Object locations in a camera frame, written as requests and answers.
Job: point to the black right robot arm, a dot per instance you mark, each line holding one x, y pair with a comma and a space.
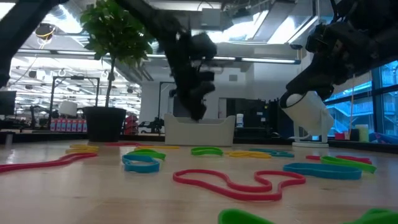
373, 12

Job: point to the red equipment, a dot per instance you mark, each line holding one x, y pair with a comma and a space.
131, 124

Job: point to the pale grey plastic bin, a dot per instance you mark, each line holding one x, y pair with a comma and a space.
199, 133

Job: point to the green plant in black pot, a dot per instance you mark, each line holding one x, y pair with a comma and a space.
104, 124

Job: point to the blue rubber band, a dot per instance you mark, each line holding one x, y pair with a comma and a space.
141, 169
323, 174

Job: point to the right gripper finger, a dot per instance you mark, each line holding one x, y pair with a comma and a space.
314, 71
320, 88

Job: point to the round ceiling device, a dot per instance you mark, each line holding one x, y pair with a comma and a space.
45, 31

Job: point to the yellow rubber band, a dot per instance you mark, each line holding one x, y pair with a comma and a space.
164, 147
81, 150
248, 155

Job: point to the white cylindrical lamp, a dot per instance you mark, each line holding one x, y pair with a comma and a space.
308, 115

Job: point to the white lamp shade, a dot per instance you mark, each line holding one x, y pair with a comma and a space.
67, 109

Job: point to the black lab robot arm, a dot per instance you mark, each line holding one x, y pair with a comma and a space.
155, 124
32, 115

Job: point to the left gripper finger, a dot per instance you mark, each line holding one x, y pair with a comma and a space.
202, 102
189, 107

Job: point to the black monitor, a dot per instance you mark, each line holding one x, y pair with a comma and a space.
7, 102

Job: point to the red container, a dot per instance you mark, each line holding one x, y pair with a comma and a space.
339, 136

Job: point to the pale green cylinder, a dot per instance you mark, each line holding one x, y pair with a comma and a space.
362, 133

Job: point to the red rubber band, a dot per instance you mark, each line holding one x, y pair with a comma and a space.
248, 197
124, 144
357, 159
46, 163

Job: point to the green rubber band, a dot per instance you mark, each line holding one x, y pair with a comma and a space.
239, 217
351, 164
202, 153
155, 155

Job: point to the black equipment cabinet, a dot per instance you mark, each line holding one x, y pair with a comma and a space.
255, 115

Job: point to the blue cloth bundle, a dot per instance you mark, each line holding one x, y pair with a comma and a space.
385, 138

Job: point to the long ceiling light bar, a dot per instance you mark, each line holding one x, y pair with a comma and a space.
267, 60

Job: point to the grey ceiling box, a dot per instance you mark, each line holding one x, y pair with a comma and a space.
211, 17

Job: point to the pink product boxes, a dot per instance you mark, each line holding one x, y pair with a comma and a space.
68, 125

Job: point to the white canister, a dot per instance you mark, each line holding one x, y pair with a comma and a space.
239, 120

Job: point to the teal rubber band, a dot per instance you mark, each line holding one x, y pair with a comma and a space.
284, 154

